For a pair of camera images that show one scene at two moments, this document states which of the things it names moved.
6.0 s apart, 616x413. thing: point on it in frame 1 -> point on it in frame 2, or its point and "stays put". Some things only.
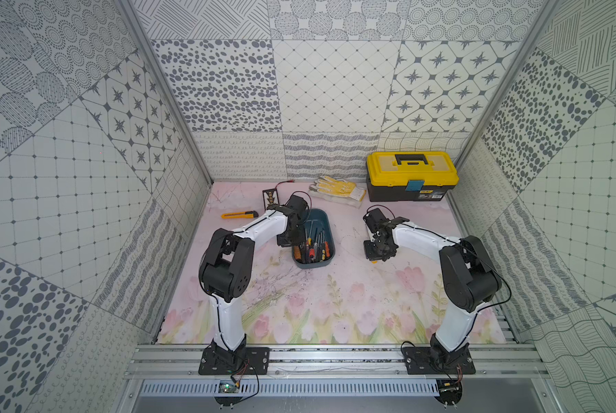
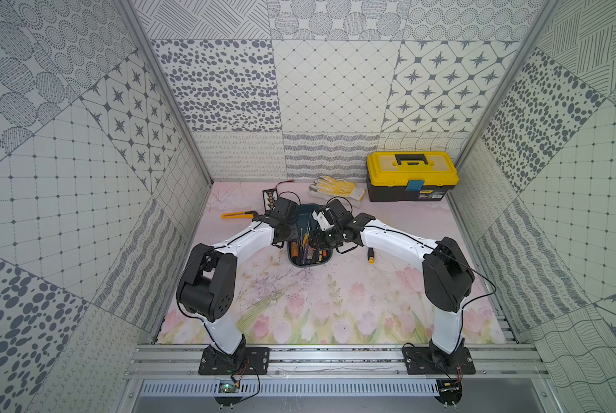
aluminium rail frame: (335, 361) stays put
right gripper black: (371, 255) -> (317, 237)
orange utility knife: (249, 214) stays put
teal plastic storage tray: (318, 247) stays put
